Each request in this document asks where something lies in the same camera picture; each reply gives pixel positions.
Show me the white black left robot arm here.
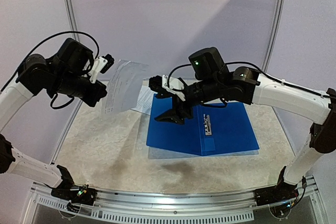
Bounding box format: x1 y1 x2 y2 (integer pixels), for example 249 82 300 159
1 38 114 200

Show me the aluminium frame post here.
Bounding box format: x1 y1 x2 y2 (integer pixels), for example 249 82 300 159
59 0 92 86
261 0 285 72

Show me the right aluminium frame post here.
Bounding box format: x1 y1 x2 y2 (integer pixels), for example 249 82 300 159
261 0 285 72

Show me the white printed paper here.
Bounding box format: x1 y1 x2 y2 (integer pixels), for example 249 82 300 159
101 59 149 117
132 86 155 115

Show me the metal folder clip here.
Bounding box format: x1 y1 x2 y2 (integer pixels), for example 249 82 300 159
203 114 212 136

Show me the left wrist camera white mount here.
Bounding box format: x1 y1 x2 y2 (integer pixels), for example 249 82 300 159
88 54 114 83

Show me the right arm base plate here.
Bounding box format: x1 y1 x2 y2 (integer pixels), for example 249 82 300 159
254 180 307 208

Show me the blue plastic folder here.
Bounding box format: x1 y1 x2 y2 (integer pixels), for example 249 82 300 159
146 97 259 156

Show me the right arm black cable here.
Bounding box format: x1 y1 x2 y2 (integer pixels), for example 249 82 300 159
166 61 331 99

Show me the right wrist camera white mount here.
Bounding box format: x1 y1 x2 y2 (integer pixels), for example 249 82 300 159
149 75 187 101

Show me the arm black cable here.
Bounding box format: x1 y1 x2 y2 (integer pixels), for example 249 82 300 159
0 31 100 109
166 61 331 99

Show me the left aluminium frame post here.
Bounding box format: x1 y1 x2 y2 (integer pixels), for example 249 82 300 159
59 0 92 86

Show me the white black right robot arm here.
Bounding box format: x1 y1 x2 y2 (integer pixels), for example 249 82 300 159
149 47 335 201

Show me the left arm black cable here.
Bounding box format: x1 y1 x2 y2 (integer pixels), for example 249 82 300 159
0 31 100 109

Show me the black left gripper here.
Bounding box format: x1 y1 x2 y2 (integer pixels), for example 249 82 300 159
51 69 108 106

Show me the aluminium front rail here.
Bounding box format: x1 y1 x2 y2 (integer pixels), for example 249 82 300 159
23 176 328 223

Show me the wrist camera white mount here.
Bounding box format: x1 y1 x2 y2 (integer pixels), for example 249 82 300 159
149 75 187 101
88 54 114 83

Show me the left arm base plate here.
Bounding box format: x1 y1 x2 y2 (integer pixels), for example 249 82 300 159
51 185 98 206

